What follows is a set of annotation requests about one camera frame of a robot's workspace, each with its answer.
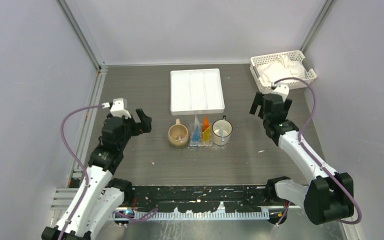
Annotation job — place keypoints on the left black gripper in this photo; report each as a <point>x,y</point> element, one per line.
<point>145,126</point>

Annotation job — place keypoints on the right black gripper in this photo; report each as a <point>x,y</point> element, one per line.
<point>259,100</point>

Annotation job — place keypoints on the tan ceramic mug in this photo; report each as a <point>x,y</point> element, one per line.
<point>174,131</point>

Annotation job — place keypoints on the white toothpaste tube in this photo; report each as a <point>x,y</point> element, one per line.
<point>196,125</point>

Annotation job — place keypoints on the blue toothpaste tube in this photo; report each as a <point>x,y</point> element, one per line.
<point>196,135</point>

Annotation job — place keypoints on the white plastic bin tray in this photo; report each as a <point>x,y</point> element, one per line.
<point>196,92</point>

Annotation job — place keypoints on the clear rectangular holder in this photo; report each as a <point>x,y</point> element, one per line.
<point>201,144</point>

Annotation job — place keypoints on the white ribbed mug black rim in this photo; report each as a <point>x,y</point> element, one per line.
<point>226,126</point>

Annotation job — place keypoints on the orange toothpaste tube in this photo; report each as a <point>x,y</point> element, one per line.
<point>205,124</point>

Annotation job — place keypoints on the yellow toothpaste tube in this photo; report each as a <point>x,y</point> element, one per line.
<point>206,134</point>

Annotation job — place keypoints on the clear oval glass tray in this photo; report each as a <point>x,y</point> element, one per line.
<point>214,147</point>

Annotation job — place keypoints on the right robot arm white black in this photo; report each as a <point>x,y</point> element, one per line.
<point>329,195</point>

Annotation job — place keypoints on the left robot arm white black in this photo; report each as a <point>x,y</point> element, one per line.
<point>100,193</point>

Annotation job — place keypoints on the white perforated basket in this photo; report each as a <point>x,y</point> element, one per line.
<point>295,55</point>

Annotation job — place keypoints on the white cloth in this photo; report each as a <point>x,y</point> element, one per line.
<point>281,67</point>

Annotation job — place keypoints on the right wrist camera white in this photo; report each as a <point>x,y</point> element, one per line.
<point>282,90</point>

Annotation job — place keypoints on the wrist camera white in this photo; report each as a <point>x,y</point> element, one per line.
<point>117,108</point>
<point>282,90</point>

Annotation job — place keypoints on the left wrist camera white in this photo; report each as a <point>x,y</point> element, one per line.
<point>117,108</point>

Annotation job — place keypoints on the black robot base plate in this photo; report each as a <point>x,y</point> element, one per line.
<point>199,203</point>

